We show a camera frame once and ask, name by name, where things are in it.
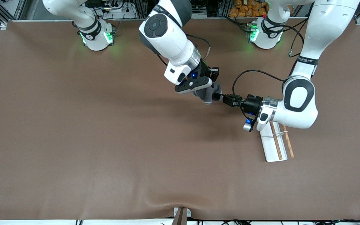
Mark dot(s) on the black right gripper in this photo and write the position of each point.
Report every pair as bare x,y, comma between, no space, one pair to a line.
205,73

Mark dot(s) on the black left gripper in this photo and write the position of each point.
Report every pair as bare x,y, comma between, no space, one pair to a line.
252,104

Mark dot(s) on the grey and purple towel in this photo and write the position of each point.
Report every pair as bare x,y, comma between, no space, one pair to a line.
206,93

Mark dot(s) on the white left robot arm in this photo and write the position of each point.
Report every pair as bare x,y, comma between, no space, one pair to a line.
295,112

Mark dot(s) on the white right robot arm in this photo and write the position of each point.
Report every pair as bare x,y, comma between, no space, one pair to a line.
167,34

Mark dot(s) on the white rack with wooden rods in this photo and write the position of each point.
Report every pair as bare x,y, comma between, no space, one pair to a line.
270,150

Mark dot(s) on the orange snack packets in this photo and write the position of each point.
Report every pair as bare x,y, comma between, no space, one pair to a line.
245,9

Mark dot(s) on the white power strip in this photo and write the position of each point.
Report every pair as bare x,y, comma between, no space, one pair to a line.
127,14

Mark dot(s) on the metal table edge bracket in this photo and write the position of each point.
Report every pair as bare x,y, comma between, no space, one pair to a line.
181,217

